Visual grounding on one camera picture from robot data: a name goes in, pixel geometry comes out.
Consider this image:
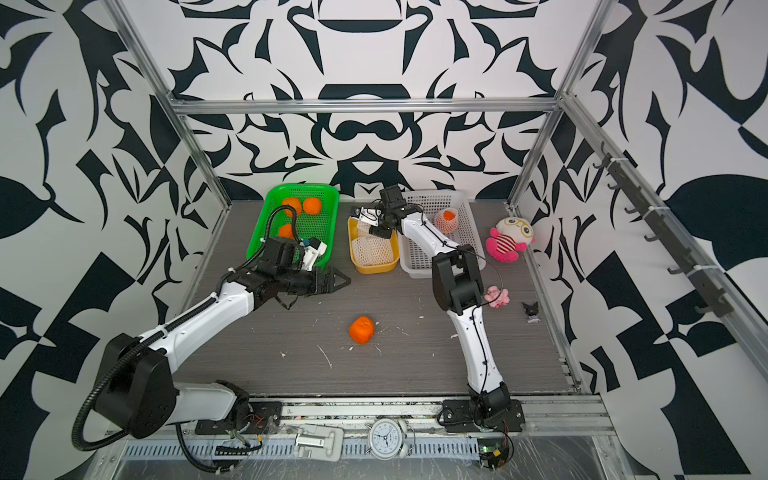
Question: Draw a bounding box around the orange toy fruit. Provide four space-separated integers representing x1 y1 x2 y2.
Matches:
282 197 303 218

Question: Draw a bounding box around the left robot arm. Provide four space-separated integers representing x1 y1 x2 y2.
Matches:
72 238 351 447

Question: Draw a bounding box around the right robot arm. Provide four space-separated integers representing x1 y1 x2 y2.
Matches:
350 186 515 431

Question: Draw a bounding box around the yellow plastic tray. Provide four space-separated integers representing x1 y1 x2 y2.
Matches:
347 218 399 275

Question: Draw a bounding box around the white perforated plastic basket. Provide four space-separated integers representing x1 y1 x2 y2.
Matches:
398 190 486 279

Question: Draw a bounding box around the green plastic basket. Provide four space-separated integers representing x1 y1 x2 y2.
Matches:
246 184 340 268

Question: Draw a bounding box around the pink white plush toy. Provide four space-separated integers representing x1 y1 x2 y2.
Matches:
485 217 535 263

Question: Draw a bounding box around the small pink plush toy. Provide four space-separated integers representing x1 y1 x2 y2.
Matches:
484 285 510 308

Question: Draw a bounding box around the white analog clock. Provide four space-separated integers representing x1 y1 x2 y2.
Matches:
367 418 409 461

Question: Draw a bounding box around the small black toy figure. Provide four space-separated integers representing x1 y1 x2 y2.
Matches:
522 302 540 324

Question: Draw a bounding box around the small green circuit board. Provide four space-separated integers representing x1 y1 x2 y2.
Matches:
478 438 515 471

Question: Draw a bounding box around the left black corrugated cable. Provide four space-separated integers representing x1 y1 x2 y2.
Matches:
71 205 301 475

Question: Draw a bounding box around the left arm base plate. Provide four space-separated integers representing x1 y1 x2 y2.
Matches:
195 401 283 435

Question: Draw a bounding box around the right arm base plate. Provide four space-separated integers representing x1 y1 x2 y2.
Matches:
435 400 526 433

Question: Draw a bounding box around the black hook rail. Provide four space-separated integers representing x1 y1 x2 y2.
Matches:
595 146 734 318

